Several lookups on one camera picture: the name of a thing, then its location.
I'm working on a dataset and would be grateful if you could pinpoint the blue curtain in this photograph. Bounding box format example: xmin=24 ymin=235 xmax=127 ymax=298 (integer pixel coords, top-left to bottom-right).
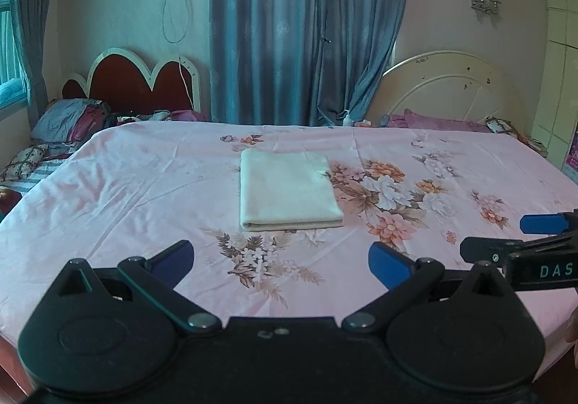
xmin=208 ymin=0 xmax=416 ymax=127

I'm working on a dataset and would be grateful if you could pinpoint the patterned cushion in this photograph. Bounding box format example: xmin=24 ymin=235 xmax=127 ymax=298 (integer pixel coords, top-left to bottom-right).
xmin=485 ymin=116 xmax=525 ymax=136

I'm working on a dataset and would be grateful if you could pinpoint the white charging cable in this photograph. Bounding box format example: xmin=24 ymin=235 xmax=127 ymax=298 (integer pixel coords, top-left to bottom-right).
xmin=178 ymin=53 xmax=196 ymax=110

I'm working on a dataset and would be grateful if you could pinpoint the looped wall cable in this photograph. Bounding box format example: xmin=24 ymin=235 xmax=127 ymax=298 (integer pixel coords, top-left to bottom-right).
xmin=163 ymin=0 xmax=193 ymax=44

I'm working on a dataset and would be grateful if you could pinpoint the purple pillow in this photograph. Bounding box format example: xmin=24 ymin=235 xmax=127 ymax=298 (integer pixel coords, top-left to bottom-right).
xmin=384 ymin=109 xmax=491 ymax=133

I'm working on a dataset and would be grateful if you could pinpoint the pink floral bed sheet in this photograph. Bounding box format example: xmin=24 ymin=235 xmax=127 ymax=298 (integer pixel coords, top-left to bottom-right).
xmin=0 ymin=120 xmax=578 ymax=371

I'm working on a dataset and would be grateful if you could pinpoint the blue-grey pillow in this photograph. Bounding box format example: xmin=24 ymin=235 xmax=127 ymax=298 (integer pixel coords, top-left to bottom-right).
xmin=31 ymin=99 xmax=109 ymax=145

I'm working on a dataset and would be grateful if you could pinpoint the cream towel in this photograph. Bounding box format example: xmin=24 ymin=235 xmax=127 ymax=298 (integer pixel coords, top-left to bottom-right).
xmin=239 ymin=148 xmax=345 ymax=233

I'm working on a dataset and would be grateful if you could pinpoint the window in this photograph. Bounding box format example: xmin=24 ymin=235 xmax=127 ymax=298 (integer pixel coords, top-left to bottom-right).
xmin=0 ymin=0 xmax=28 ymax=109

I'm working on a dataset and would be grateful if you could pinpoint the red heart-shaped headboard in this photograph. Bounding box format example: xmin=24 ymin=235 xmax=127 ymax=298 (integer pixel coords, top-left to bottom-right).
xmin=62 ymin=48 xmax=202 ymax=120

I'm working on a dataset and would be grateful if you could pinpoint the white panelled cabinet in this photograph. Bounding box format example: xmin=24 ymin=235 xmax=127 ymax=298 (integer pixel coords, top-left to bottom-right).
xmin=530 ymin=0 xmax=578 ymax=161

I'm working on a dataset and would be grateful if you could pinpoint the cream round metal headboard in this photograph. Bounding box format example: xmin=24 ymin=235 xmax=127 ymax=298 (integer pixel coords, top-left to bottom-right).
xmin=365 ymin=51 xmax=527 ymax=125

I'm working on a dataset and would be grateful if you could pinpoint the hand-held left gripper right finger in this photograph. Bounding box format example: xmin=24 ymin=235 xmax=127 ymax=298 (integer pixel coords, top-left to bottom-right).
xmin=342 ymin=242 xmax=516 ymax=333

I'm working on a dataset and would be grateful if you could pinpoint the quilted patterned pillow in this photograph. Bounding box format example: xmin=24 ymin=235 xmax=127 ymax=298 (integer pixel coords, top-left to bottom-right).
xmin=0 ymin=144 xmax=48 ymax=181

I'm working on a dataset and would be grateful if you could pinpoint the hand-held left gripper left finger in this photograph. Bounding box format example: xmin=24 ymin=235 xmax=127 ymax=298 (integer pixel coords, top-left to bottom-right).
xmin=45 ymin=240 xmax=222 ymax=335

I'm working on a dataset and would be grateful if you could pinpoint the pile of clothes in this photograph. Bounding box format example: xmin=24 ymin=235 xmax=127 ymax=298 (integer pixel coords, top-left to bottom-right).
xmin=106 ymin=109 xmax=208 ymax=127

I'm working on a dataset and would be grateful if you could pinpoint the grey-blue window curtain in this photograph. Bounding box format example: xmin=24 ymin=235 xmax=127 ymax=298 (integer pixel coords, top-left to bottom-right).
xmin=11 ymin=0 xmax=62 ymax=134

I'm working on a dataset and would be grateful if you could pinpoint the striped bedding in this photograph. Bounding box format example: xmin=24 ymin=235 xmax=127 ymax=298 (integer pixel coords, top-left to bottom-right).
xmin=13 ymin=157 xmax=69 ymax=193

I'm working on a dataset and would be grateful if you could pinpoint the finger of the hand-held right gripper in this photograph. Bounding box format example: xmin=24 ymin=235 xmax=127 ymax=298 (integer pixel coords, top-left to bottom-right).
xmin=460 ymin=235 xmax=527 ymax=270
xmin=519 ymin=211 xmax=578 ymax=236

